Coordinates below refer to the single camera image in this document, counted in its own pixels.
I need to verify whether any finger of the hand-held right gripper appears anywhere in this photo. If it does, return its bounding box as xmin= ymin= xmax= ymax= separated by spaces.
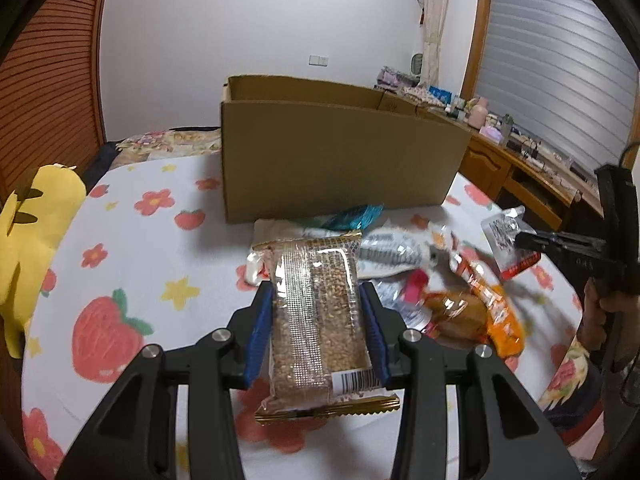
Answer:
xmin=515 ymin=229 xmax=608 ymax=261

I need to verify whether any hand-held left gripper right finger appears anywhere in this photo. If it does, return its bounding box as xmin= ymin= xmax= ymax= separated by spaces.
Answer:
xmin=357 ymin=282 xmax=583 ymax=480

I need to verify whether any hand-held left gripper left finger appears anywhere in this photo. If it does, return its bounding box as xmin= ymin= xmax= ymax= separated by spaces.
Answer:
xmin=54 ymin=282 xmax=276 ymax=480

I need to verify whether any clear grain bar packet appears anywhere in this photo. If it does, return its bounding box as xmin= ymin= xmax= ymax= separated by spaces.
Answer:
xmin=250 ymin=230 xmax=401 ymax=426

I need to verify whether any red and white snack packet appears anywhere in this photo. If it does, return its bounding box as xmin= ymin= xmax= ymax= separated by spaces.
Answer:
xmin=481 ymin=207 xmax=543 ymax=281

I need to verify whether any teal foil snack packet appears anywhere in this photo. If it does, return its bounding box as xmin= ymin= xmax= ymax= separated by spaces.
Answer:
xmin=305 ymin=203 xmax=385 ymax=231

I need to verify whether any brown cardboard box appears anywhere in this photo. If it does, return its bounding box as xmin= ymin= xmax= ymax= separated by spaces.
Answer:
xmin=220 ymin=75 xmax=473 ymax=225

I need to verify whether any person's right hand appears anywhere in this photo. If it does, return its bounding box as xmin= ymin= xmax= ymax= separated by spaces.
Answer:
xmin=581 ymin=279 xmax=640 ymax=363

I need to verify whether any clear white snack packet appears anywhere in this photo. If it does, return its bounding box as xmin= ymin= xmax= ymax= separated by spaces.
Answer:
xmin=376 ymin=280 xmax=436 ymax=332

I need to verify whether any small pink snack packet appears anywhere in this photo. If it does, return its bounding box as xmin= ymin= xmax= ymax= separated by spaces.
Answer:
xmin=404 ymin=269 xmax=432 ymax=307

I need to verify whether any white silver snack packet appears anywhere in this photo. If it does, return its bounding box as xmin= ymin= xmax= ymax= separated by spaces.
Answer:
xmin=360 ymin=227 xmax=436 ymax=278

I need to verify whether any orange snack packet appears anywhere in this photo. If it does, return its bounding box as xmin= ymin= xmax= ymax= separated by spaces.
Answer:
xmin=425 ymin=232 xmax=526 ymax=358

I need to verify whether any wooden desk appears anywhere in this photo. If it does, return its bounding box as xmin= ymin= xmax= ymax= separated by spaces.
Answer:
xmin=375 ymin=85 xmax=607 ymax=235

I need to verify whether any pink bottle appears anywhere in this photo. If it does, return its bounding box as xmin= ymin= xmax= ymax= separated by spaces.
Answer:
xmin=467 ymin=99 xmax=490 ymax=129

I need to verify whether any strawberry print bed sheet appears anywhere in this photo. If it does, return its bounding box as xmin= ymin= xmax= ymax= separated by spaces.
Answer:
xmin=20 ymin=155 xmax=596 ymax=480

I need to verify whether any grey window blind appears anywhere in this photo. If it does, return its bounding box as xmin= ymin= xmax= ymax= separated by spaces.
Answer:
xmin=475 ymin=0 xmax=640 ymax=173

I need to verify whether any floral fabric bundle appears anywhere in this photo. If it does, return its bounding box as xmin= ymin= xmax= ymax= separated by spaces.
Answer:
xmin=402 ymin=85 xmax=437 ymax=107

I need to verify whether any floral quilt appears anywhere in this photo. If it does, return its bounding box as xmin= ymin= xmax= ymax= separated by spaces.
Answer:
xmin=115 ymin=127 xmax=223 ymax=163

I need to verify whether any stack of purple cloths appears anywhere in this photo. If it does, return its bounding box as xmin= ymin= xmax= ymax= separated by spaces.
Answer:
xmin=377 ymin=66 xmax=419 ymax=92

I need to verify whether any yellow plush toy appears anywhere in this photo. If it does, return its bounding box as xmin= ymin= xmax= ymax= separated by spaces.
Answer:
xmin=0 ymin=162 xmax=88 ymax=361

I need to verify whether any beige curtain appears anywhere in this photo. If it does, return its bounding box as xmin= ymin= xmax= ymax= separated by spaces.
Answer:
xmin=419 ymin=0 xmax=452 ymax=87

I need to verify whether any wooden slatted wardrobe door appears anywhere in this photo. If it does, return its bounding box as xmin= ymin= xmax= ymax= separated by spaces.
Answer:
xmin=0 ymin=0 xmax=117 ymax=196

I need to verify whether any wooden window frame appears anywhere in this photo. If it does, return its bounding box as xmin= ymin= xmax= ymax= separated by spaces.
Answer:
xmin=460 ymin=0 xmax=640 ymax=108

